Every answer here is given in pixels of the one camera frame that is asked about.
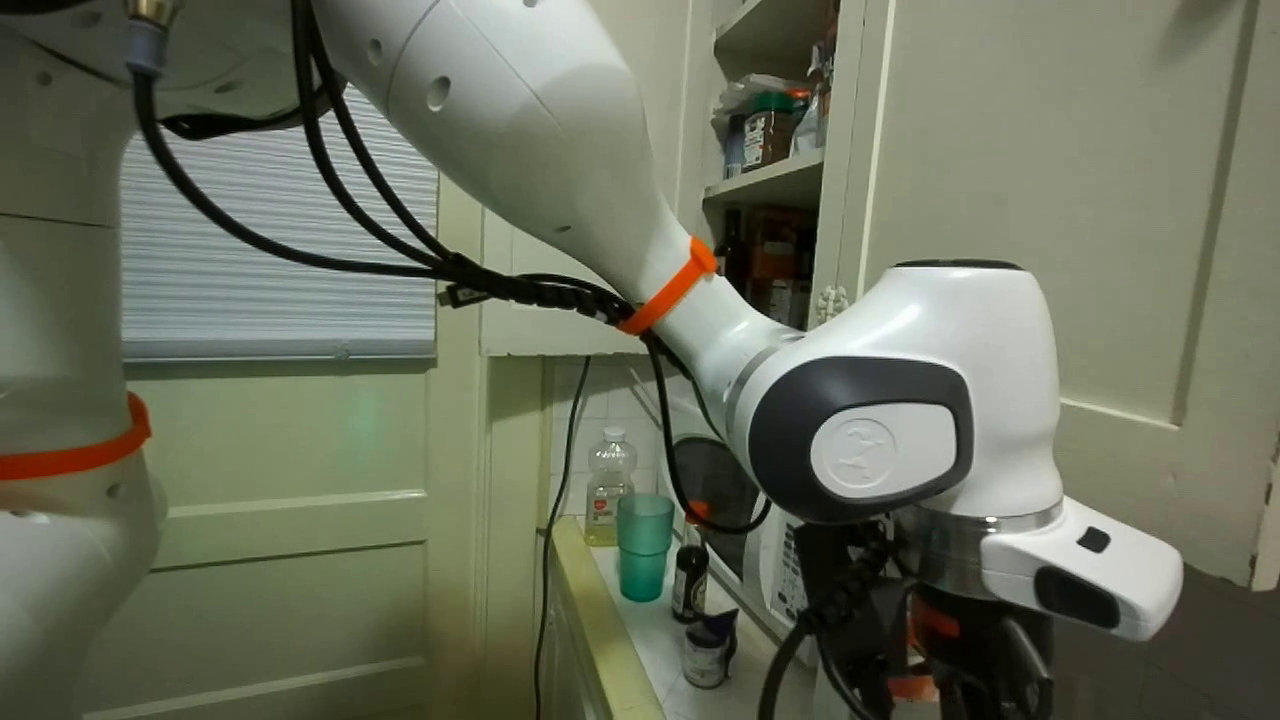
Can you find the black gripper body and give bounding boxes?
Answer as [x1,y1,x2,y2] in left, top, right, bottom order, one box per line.
[783,520,1051,720]

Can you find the open wall cabinet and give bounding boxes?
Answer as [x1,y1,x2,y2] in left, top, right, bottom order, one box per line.
[699,0,843,329]

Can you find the white window blind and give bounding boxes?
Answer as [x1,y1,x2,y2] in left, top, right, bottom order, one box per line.
[121,127,435,364]

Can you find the white microwave oven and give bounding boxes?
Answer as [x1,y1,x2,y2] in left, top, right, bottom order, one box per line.
[674,435,807,641]

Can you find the clear plastic bottle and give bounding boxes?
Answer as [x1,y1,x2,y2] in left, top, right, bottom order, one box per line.
[586,427,637,550]

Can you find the small blue white jug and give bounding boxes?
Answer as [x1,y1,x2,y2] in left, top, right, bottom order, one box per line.
[680,613,736,690]

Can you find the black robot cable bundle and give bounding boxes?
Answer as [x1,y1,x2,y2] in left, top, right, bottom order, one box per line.
[123,0,858,720]

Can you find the teal plastic cup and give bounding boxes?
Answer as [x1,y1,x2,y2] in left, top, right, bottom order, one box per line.
[618,492,674,604]

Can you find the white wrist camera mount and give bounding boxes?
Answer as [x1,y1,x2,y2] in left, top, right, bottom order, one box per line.
[980,501,1183,641]

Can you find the black power cable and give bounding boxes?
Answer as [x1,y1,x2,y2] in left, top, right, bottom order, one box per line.
[529,357,592,720]

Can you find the white cabinet door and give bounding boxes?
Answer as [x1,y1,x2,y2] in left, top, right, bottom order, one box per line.
[813,0,1280,592]

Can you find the dark sauce bottle red cap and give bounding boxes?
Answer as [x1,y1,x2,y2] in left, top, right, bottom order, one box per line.
[674,501,708,625]

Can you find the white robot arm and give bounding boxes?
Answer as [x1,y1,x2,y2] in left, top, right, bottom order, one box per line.
[0,0,1065,720]

